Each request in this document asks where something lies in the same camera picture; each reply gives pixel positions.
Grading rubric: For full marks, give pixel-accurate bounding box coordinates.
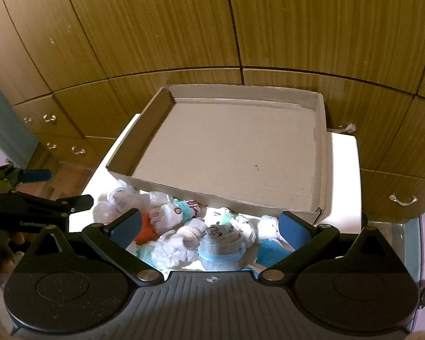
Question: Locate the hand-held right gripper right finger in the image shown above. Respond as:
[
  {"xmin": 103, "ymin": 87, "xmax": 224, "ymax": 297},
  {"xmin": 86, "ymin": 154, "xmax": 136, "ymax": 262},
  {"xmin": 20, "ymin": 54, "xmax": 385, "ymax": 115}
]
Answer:
[{"xmin": 257, "ymin": 211, "xmax": 409, "ymax": 286}]

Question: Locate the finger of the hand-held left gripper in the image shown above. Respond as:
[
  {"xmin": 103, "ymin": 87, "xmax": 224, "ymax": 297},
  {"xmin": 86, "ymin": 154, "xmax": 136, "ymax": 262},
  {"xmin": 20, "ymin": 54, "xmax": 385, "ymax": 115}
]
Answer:
[
  {"xmin": 32, "ymin": 194, "xmax": 94, "ymax": 217},
  {"xmin": 0, "ymin": 165, "xmax": 54, "ymax": 189}
]

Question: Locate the grey sock roll blue band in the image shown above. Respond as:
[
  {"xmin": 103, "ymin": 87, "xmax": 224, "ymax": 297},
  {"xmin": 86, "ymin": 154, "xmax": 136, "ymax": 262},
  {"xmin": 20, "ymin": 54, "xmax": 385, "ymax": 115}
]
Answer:
[{"xmin": 197, "ymin": 224, "xmax": 243, "ymax": 271}]

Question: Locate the orange plastic bag bundle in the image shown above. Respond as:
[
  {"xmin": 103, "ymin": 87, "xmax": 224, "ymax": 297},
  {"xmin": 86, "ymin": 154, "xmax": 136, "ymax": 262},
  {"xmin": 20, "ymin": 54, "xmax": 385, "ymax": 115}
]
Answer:
[{"xmin": 135, "ymin": 212, "xmax": 163, "ymax": 245}]

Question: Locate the glass table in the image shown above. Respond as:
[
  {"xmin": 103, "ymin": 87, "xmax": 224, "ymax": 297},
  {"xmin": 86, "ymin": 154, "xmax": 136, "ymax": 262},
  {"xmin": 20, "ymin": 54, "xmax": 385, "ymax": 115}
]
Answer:
[{"xmin": 361, "ymin": 216, "xmax": 425, "ymax": 291}]

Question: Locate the white side table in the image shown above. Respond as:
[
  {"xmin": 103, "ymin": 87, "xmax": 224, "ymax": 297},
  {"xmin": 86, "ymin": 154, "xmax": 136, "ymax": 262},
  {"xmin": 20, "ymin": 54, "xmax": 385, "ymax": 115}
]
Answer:
[{"xmin": 68, "ymin": 113, "xmax": 362, "ymax": 273}]

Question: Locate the grey door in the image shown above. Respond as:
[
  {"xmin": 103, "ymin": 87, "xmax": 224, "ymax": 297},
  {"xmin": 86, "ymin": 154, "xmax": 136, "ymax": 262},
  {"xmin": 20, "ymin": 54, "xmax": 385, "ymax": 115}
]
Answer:
[{"xmin": 0, "ymin": 69, "xmax": 39, "ymax": 169}]

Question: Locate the cardboard box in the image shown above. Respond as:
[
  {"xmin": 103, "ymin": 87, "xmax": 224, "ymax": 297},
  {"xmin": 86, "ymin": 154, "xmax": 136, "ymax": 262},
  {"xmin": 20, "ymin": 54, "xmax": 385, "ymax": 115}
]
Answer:
[{"xmin": 105, "ymin": 84, "xmax": 329, "ymax": 226}]

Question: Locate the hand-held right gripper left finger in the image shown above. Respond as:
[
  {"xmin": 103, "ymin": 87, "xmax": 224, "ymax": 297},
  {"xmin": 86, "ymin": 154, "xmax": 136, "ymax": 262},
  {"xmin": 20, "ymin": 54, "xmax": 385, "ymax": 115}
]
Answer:
[{"xmin": 12, "ymin": 207, "xmax": 165, "ymax": 286}]

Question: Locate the pile of sock bundles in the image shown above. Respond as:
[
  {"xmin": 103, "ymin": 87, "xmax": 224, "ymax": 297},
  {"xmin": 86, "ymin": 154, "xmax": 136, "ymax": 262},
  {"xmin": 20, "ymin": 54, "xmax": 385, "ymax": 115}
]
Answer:
[{"xmin": 92, "ymin": 180, "xmax": 294, "ymax": 273}]

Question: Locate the white purple teal sock bundle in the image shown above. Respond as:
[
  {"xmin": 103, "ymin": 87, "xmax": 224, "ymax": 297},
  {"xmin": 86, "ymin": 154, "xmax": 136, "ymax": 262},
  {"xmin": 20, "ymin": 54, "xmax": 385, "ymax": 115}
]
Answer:
[{"xmin": 173, "ymin": 198, "xmax": 201, "ymax": 220}]

